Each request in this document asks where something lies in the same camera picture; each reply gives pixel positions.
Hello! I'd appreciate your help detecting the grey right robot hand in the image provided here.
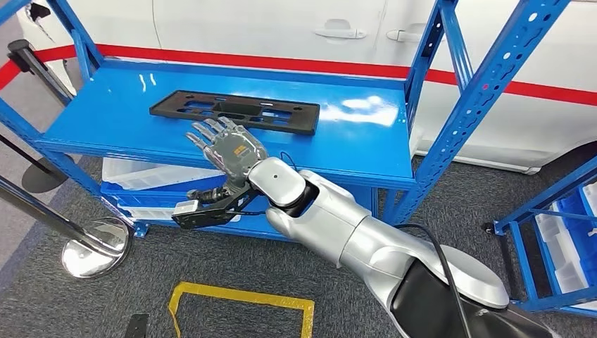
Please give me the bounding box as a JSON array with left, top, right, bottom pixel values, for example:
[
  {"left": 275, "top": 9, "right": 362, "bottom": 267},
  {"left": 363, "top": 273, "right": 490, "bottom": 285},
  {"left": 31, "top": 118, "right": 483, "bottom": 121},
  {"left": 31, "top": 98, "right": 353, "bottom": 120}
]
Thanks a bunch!
[{"left": 184, "top": 116, "right": 269, "bottom": 202}]

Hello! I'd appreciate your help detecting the long black plastic part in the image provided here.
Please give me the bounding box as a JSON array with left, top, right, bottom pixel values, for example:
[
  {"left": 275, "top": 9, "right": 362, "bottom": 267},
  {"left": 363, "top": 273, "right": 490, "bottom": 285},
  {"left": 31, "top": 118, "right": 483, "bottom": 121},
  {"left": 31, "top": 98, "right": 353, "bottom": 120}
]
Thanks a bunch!
[{"left": 149, "top": 89, "right": 321, "bottom": 136}]

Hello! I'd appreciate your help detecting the blue metal shelf rack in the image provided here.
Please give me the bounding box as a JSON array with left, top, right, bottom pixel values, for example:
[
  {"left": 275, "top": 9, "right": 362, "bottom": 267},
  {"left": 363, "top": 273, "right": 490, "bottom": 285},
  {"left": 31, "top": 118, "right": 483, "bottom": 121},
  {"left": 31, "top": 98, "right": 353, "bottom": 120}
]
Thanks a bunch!
[
  {"left": 482, "top": 156, "right": 597, "bottom": 318},
  {"left": 0, "top": 0, "right": 572, "bottom": 244}
]

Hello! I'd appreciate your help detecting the white plastic bin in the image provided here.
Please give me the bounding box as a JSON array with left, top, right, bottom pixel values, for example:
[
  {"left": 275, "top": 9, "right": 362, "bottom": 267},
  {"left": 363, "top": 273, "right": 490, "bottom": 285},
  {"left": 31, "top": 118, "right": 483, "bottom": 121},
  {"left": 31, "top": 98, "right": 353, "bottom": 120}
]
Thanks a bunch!
[
  {"left": 534, "top": 205, "right": 589, "bottom": 295},
  {"left": 116, "top": 205, "right": 244, "bottom": 224},
  {"left": 101, "top": 157, "right": 225, "bottom": 192},
  {"left": 580, "top": 180, "right": 597, "bottom": 218}
]

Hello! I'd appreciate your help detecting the red barrier belt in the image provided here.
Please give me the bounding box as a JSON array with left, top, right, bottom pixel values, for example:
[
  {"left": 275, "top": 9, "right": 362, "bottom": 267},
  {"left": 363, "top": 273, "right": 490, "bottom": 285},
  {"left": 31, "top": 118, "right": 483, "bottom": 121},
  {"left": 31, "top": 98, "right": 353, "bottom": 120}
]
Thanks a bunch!
[{"left": 0, "top": 44, "right": 597, "bottom": 107}]

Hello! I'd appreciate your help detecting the white car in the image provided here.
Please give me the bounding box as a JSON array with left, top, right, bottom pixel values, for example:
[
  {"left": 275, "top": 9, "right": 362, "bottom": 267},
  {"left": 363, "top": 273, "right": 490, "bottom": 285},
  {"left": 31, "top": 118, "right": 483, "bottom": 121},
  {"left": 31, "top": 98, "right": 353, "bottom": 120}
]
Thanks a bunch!
[{"left": 16, "top": 0, "right": 597, "bottom": 176}]

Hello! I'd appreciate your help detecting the chrome stanchion with chrome base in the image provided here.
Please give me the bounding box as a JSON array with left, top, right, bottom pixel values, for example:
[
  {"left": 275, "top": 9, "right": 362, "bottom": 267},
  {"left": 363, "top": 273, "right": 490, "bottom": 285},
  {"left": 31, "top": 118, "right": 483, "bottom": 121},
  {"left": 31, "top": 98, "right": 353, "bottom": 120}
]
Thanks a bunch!
[{"left": 0, "top": 175, "right": 136, "bottom": 280}]

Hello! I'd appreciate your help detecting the black stanchion with disc base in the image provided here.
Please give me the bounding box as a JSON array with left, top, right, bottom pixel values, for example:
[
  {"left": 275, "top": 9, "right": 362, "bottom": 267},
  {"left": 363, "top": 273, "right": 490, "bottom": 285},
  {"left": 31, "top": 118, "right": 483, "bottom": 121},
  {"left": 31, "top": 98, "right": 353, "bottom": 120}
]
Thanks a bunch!
[{"left": 0, "top": 134, "right": 75, "bottom": 194}]

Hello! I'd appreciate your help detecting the black flat plate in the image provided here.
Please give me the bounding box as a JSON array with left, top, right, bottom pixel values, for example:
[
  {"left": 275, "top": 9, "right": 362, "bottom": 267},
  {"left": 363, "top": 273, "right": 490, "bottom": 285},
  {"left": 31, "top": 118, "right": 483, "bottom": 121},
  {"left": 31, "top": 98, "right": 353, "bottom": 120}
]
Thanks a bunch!
[{"left": 123, "top": 313, "right": 150, "bottom": 338}]

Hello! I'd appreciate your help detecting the chrome stanchion with black cap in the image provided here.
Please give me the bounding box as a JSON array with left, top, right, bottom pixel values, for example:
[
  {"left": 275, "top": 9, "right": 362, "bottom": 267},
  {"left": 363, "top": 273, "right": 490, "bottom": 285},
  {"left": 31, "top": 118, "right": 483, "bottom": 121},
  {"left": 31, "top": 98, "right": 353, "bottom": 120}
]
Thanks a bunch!
[{"left": 6, "top": 39, "right": 75, "bottom": 106}]

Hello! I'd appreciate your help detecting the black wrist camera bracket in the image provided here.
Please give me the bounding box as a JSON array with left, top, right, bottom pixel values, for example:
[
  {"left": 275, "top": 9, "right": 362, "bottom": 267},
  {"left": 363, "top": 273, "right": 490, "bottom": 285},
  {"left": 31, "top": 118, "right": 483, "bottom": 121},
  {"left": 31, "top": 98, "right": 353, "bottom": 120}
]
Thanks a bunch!
[{"left": 170, "top": 184, "right": 260, "bottom": 230}]

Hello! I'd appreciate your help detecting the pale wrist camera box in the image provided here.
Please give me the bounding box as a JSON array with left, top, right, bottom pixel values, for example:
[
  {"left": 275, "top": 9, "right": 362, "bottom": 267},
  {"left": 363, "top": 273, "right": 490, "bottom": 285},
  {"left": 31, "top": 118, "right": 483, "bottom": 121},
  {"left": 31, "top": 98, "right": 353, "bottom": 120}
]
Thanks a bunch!
[{"left": 171, "top": 200, "right": 201, "bottom": 218}]

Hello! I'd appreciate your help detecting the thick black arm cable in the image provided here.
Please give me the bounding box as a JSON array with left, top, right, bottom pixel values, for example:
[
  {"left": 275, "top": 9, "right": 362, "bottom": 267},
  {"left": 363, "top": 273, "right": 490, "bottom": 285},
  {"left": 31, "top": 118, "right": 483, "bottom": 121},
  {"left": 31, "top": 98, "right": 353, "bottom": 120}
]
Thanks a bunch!
[{"left": 394, "top": 223, "right": 475, "bottom": 338}]

